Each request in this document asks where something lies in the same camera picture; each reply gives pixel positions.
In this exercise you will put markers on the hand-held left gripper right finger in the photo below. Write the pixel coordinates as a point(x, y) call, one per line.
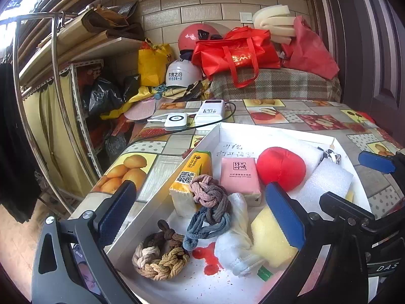
point(284, 218)

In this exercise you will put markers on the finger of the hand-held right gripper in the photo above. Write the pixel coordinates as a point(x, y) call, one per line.
point(345, 209)
point(375, 160)

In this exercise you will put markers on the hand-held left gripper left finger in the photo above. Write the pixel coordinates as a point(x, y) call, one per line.
point(115, 210)

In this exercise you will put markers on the yellow sponge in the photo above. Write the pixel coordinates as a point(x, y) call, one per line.
point(269, 237)

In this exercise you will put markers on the white foam pad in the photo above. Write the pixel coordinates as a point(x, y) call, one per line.
point(329, 180)

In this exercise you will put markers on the white towel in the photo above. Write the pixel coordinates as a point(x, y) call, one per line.
point(234, 247)

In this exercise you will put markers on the white foam tray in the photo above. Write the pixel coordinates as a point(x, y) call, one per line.
point(275, 139)

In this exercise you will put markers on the red plush ball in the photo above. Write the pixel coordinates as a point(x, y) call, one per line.
point(280, 167)

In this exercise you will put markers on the thin white foam sheet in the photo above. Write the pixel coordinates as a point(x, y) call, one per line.
point(313, 153)

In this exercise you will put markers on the pink tissue pack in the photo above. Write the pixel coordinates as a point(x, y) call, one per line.
point(239, 174)

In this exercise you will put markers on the yellow tissue pack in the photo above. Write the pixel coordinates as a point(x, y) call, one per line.
point(189, 171)

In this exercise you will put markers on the pink hand fan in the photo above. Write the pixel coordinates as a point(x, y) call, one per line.
point(139, 110)

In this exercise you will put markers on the brown panelled door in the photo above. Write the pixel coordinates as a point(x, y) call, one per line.
point(364, 53)

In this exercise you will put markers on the white round-marked charger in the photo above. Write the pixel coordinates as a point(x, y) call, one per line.
point(175, 121)

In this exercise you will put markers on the shelf with yellow curtain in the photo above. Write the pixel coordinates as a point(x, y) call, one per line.
point(63, 107)

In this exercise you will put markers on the black plastic bag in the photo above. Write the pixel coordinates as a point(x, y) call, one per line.
point(104, 95)

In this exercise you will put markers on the yellow plastic cloth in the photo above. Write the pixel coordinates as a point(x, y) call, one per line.
point(139, 96)

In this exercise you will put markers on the black hanging garment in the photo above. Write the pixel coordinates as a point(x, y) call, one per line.
point(15, 148)

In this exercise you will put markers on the plaid blanket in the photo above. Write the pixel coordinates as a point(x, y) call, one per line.
point(278, 85)

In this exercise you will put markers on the red nonwoven bag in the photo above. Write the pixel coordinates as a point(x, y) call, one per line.
point(313, 53)

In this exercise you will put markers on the white power bank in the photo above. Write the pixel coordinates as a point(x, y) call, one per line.
point(210, 110)

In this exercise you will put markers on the yellow shopping bag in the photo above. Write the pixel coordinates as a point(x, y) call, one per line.
point(153, 66)

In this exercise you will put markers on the white helmet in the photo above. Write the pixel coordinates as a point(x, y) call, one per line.
point(180, 72)

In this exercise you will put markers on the red tote bag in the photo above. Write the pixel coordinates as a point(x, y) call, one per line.
point(240, 53)

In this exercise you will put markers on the white foam pieces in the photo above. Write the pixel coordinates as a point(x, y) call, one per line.
point(272, 22)

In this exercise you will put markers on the red helmet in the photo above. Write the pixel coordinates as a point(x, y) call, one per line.
point(188, 38)

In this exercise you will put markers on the brown paper bags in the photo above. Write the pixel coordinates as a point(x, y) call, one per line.
point(104, 22)

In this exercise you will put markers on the metal clothes rack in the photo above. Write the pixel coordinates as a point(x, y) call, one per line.
point(31, 16)

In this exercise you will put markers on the white wall switch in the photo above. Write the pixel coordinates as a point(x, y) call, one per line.
point(246, 17)

